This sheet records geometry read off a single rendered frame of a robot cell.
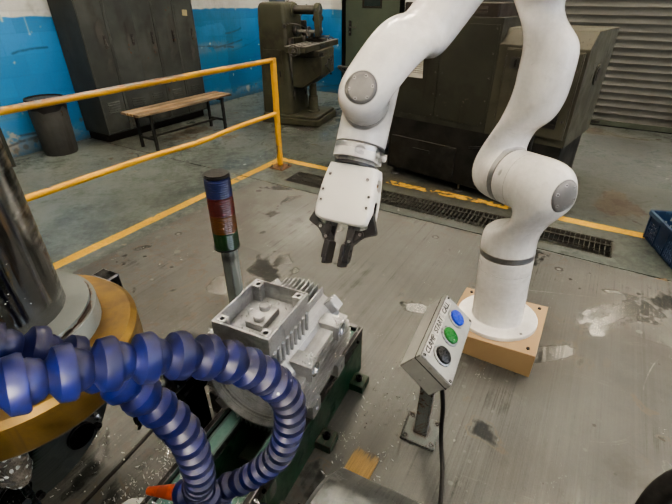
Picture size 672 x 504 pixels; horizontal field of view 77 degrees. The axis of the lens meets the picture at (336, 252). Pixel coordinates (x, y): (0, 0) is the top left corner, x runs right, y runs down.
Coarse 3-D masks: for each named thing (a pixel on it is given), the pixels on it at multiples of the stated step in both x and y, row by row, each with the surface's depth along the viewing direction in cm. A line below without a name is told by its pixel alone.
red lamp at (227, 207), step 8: (208, 200) 95; (216, 200) 94; (224, 200) 95; (232, 200) 97; (208, 208) 97; (216, 208) 95; (224, 208) 96; (232, 208) 98; (216, 216) 97; (224, 216) 97
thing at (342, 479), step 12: (324, 480) 42; (336, 480) 42; (348, 480) 43; (360, 480) 44; (324, 492) 40; (336, 492) 40; (348, 492) 41; (360, 492) 41; (372, 492) 42; (384, 492) 43; (396, 492) 45
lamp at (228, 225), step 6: (210, 216) 98; (234, 216) 99; (210, 222) 100; (216, 222) 97; (222, 222) 97; (228, 222) 98; (234, 222) 100; (216, 228) 98; (222, 228) 98; (228, 228) 99; (234, 228) 100; (216, 234) 99; (222, 234) 99; (228, 234) 99
